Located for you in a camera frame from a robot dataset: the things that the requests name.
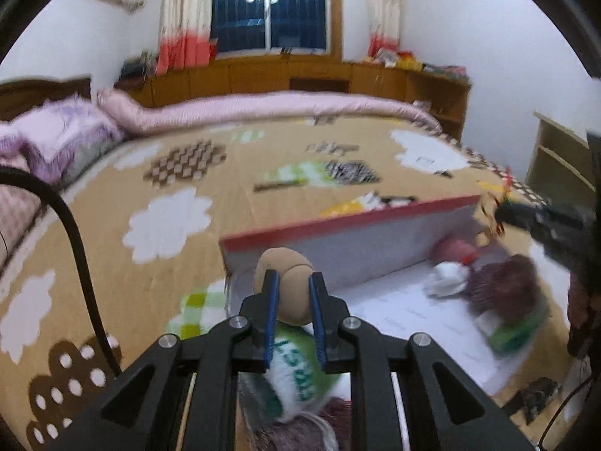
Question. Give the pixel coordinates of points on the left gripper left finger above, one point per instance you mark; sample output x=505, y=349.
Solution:
x=181, y=394

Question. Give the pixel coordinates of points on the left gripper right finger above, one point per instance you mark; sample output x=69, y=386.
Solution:
x=406, y=394

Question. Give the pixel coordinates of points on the maroon knitted sock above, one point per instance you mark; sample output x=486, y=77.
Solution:
x=327, y=430
x=509, y=288

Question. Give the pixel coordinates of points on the white green sock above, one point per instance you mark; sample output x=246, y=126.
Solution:
x=505, y=338
x=295, y=381

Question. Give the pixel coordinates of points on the white sock with maroon band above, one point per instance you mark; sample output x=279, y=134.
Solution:
x=447, y=279

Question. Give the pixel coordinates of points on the red cardboard shoe box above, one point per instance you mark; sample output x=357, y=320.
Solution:
x=378, y=262

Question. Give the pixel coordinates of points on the tan soft ball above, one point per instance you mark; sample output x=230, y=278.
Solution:
x=294, y=271

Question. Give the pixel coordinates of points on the black patterned triangle pouch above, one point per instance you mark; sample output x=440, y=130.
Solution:
x=533, y=399

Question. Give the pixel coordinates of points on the pink soft ball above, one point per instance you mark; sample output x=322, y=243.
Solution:
x=454, y=250

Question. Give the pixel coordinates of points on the person right hand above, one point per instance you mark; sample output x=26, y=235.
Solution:
x=583, y=306

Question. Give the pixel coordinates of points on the light wooden shelf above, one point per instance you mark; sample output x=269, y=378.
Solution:
x=561, y=167

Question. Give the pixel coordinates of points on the wooden cabinet run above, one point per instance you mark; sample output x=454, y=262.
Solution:
x=448, y=98

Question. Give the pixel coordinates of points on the pink checked cartoon pillow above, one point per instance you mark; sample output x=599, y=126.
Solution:
x=18, y=209

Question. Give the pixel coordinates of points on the purple frilled pillow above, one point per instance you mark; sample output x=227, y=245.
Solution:
x=50, y=135

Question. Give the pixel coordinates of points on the pink rolled quilt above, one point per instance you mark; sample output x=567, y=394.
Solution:
x=139, y=120

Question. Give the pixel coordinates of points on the right floral curtain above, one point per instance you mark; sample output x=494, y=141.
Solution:
x=384, y=24

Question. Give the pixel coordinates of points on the floral curtain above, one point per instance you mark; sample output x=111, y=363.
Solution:
x=184, y=39
x=384, y=24

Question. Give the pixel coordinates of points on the dark wooden headboard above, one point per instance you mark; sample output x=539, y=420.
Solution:
x=21, y=95

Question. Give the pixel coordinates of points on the pile of clothes on cabinet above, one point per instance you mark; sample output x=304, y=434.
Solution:
x=140, y=66

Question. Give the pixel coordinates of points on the left floral curtain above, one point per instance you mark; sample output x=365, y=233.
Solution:
x=184, y=39

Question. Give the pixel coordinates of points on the dark window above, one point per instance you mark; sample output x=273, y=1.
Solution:
x=271, y=26

